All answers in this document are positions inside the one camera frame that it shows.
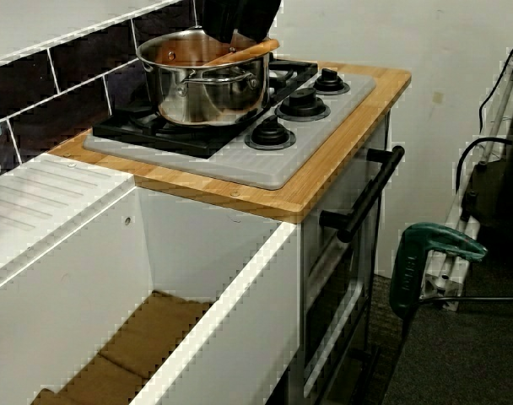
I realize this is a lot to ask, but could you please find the stainless steel pot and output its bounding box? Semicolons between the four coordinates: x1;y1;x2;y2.
136;27;278;127

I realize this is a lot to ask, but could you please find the brown cardboard sheet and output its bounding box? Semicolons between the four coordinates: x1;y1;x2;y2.
30;289;215;405

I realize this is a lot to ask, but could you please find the aluminium frame rail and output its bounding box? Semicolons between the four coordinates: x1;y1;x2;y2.
423;269;467;313

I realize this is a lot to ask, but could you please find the black oven door handle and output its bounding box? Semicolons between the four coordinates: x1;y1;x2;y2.
319;145;406;244

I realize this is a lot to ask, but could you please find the black burner grate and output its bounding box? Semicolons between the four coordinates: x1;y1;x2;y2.
92;84;283;160
268;58;320;102

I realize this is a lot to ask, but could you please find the white oven cabinet front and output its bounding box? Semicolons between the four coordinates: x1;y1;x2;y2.
300;109;392;405

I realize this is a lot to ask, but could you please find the black stove knob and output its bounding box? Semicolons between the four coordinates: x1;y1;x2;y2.
275;87;332;122
244;116;297;151
311;67;351;96

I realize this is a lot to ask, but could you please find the orange toy frying pan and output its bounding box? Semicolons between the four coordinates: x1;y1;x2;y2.
153;35;280;68

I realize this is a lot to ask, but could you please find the black cable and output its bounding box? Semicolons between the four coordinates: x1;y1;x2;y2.
454;137;513;195
478;31;513;127

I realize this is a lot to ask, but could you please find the black box device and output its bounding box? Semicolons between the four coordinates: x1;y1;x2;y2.
467;126;513;254

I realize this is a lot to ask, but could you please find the white sink unit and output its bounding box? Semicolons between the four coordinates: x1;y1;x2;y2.
0;152;304;405

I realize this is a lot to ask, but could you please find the dark tile backsplash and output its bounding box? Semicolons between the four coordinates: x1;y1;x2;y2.
0;0;198;176

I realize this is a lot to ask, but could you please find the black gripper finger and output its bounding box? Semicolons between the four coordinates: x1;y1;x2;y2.
238;0;282;41
202;0;240;43

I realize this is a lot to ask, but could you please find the wooden kitchen countertop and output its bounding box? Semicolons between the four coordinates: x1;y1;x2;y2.
47;61;412;224

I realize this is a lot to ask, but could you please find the grey stove top plate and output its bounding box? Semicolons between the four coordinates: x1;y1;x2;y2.
83;62;376;191

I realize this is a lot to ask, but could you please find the green clamp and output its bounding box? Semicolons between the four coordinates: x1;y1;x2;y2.
389;222;489;316

